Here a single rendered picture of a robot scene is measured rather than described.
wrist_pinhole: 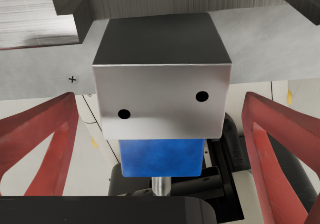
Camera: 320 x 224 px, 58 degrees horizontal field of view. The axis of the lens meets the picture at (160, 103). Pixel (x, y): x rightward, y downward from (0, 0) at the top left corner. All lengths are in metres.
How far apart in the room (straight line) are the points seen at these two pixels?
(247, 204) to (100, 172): 1.13
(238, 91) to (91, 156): 0.80
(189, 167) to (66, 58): 0.09
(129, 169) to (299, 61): 0.11
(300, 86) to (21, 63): 1.15
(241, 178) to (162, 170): 0.28
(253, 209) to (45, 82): 0.29
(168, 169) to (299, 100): 1.15
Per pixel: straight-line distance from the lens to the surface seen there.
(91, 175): 1.49
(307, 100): 1.30
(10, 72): 0.18
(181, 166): 0.15
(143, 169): 0.16
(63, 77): 0.18
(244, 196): 0.41
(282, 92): 0.87
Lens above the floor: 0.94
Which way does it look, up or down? 54 degrees down
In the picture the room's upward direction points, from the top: 179 degrees clockwise
